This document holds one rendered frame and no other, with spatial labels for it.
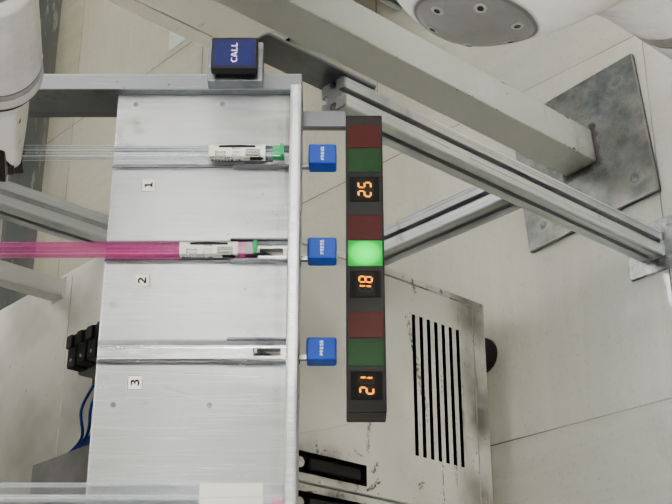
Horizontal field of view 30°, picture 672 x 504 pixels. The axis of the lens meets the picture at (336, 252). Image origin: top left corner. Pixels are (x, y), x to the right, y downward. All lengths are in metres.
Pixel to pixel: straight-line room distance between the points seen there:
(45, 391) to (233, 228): 0.64
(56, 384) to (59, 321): 0.10
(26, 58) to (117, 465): 0.39
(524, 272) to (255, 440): 0.91
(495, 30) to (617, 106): 1.38
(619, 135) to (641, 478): 0.53
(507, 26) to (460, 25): 0.02
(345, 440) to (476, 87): 0.54
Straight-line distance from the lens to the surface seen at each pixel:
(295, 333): 1.25
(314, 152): 1.34
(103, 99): 1.42
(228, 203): 1.33
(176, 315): 1.29
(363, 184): 1.35
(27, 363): 1.96
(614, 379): 1.89
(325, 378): 1.72
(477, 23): 0.65
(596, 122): 2.05
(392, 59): 1.73
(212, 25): 2.66
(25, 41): 1.14
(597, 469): 1.88
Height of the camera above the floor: 1.48
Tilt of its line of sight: 38 degrees down
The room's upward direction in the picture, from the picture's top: 70 degrees counter-clockwise
